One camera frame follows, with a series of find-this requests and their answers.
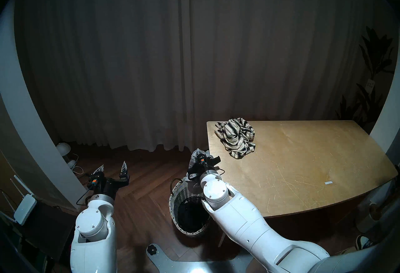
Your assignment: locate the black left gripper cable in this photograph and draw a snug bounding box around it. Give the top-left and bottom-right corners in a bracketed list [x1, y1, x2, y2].
[76, 190, 94, 207]

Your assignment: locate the black white sneaker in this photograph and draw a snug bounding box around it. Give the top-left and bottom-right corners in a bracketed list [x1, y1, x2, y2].
[356, 235, 377, 251]

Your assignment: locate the dark low cabinet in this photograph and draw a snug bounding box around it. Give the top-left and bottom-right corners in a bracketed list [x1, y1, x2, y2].
[16, 202, 77, 260]

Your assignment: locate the white cylindrical plant pot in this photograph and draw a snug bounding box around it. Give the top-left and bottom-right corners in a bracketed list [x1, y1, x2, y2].
[356, 204, 383, 233]

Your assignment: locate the white floor cable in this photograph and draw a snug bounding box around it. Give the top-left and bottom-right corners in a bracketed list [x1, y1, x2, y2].
[72, 154, 85, 176]

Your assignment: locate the woven wicker laundry hamper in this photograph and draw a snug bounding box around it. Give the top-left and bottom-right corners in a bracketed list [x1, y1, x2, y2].
[169, 178, 213, 238]

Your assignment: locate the light wooden table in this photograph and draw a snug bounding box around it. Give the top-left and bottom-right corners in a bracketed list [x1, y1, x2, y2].
[206, 120, 399, 246]

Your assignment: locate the white mushroom lamp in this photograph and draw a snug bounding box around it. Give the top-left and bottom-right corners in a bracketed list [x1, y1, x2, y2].
[56, 143, 72, 160]

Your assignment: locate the white wifi router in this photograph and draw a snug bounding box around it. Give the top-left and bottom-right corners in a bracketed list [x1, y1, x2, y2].
[0, 175, 37, 225]

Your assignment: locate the long pleated curtain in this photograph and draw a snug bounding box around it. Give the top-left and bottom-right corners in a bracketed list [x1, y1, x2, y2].
[14, 0, 397, 154]

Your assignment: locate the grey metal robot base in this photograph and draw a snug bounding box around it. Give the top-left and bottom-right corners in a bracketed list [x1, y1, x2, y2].
[147, 244, 250, 273]

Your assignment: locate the black cream striped garment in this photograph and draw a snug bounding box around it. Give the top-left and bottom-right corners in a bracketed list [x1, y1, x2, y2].
[214, 118, 257, 160]

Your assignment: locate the tall dark leafy houseplant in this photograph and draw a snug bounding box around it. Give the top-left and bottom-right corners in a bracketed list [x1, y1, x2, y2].
[336, 26, 395, 132]

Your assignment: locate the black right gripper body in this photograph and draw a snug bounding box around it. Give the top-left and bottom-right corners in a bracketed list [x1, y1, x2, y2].
[187, 154, 222, 180]

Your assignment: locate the grey garment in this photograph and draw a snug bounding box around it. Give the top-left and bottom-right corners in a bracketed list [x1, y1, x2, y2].
[187, 148, 213, 182]

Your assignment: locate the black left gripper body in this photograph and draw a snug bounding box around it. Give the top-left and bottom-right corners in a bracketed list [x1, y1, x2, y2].
[87, 174, 130, 198]

